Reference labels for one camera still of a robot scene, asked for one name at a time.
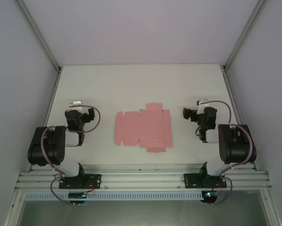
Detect pink paper box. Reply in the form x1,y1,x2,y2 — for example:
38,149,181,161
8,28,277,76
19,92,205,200
114,103,174,153

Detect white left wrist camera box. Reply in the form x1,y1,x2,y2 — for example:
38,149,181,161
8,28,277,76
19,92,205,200
69,100,83,110

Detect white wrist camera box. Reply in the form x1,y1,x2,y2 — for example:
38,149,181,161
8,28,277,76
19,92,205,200
196,98,209,115
69,100,83,110

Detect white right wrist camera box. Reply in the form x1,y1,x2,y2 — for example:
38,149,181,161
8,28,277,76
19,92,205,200
196,98,209,115

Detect aluminium side rail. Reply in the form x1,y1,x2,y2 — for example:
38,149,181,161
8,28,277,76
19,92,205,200
222,65,257,170
29,67,63,172

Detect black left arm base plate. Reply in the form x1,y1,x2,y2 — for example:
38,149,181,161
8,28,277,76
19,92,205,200
58,173,101,189

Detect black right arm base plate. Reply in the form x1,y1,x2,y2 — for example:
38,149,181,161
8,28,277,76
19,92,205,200
183,173,227,189

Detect aluminium front rail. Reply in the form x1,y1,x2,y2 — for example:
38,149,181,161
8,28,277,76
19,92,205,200
15,164,273,189

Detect aluminium corner post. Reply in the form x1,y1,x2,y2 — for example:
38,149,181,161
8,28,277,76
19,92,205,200
15,0,62,71
223,0,268,69

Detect slotted grey cable duct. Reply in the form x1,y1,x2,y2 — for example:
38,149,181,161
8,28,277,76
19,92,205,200
24,191,203,201

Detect aluminium frame leg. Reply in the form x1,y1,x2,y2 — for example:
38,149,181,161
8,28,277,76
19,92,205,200
260,188,282,226
3,189,26,226

